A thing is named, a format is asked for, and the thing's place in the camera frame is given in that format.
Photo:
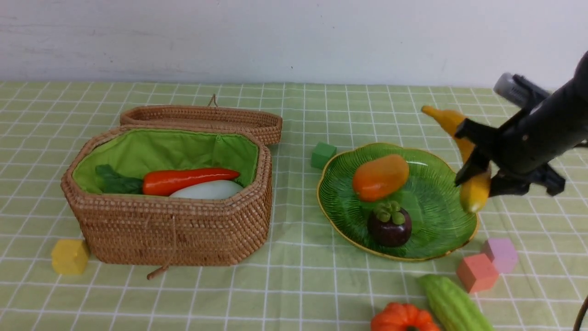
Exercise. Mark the green glass leaf plate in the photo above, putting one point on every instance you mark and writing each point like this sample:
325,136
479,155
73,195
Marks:
440,225

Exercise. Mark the woven wicker basket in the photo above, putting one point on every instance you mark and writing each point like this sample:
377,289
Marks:
126,227

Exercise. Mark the purple toy mangosteen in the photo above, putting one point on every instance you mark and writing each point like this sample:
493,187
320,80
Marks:
389,224

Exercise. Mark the green toy chayote gourd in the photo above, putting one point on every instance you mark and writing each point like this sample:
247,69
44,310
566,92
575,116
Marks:
452,306

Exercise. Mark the red toy carrot with leaves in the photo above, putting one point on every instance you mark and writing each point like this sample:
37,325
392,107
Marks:
160,183

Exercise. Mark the yellow foam cube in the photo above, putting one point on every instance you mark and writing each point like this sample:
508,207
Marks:
70,256

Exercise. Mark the orange foam cube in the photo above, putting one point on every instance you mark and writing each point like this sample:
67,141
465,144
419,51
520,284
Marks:
477,273

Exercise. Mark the orange toy mango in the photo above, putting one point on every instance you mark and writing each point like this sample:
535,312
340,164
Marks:
380,177

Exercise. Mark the white toy radish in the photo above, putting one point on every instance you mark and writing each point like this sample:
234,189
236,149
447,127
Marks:
215,190

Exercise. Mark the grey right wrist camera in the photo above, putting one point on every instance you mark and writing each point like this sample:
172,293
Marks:
520,91

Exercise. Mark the pink foam cube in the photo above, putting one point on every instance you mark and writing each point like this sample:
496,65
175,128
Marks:
502,253

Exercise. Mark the woven wicker basket lid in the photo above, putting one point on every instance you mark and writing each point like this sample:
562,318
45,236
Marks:
266,127

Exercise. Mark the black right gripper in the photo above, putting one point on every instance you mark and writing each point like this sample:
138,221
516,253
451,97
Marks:
531,138

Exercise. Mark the orange toy pumpkin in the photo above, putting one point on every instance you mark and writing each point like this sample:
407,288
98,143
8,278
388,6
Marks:
403,317

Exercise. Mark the green foam cube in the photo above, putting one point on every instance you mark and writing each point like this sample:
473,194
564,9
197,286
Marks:
321,154

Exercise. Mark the yellow toy banana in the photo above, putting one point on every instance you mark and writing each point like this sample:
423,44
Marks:
475,192

